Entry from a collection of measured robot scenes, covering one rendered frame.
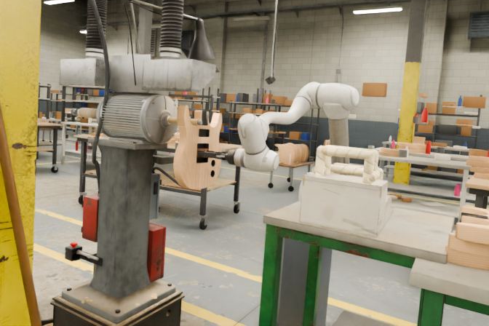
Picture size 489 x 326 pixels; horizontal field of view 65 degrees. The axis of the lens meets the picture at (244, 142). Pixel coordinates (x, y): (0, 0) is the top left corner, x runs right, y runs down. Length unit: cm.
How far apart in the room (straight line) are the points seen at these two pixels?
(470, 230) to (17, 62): 130
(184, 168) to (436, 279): 116
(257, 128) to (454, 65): 1120
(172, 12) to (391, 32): 1143
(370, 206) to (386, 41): 1176
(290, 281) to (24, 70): 188
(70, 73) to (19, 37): 120
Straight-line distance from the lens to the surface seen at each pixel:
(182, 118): 184
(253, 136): 165
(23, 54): 117
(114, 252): 223
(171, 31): 188
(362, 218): 137
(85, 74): 225
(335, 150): 137
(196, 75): 174
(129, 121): 201
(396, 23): 1307
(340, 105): 204
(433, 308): 129
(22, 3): 118
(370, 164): 135
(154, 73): 186
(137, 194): 217
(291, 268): 246
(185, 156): 186
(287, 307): 256
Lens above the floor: 130
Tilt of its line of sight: 4 degrees down
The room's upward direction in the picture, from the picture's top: 4 degrees clockwise
